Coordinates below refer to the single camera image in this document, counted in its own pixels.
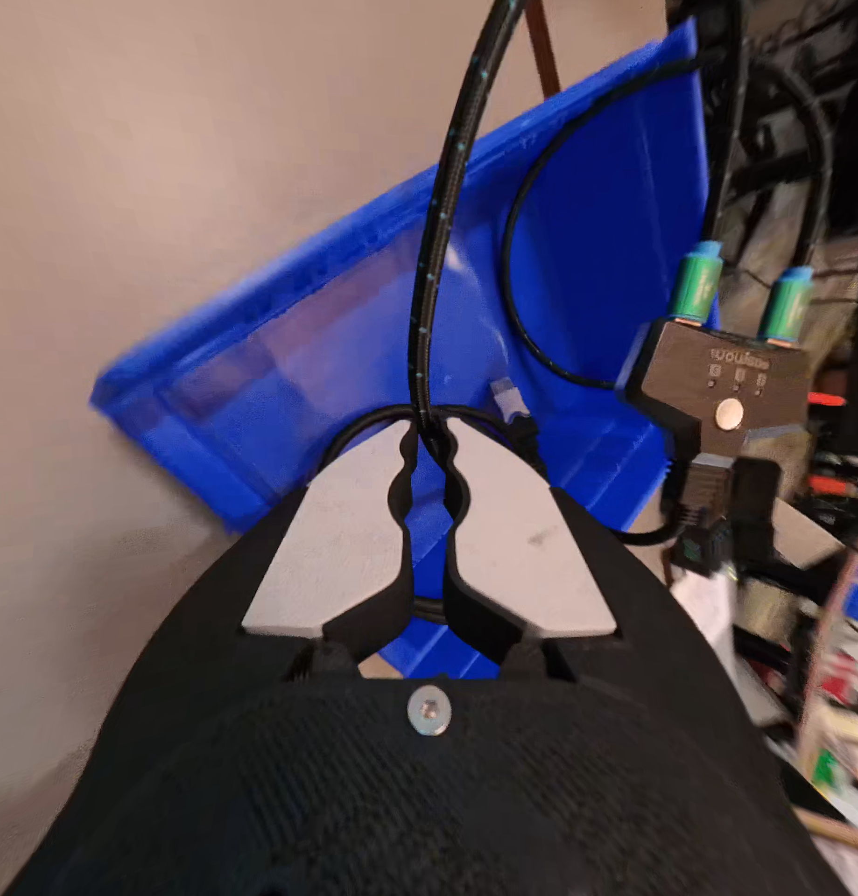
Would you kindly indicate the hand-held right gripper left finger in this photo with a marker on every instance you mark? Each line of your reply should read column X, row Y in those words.
column 331, row 553

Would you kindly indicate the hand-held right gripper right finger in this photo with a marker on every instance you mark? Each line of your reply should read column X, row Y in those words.
column 527, row 553

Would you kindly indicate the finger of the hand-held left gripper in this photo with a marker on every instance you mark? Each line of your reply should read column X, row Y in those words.
column 807, row 539

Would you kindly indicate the black plug green print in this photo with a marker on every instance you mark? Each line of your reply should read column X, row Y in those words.
column 702, row 504

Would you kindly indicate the blue plastic bin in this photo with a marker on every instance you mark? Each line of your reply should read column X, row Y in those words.
column 296, row 364

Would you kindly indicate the black switch box round button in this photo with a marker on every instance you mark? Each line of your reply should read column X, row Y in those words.
column 681, row 378

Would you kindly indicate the grey desk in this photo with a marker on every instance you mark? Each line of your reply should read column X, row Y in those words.
column 121, row 210

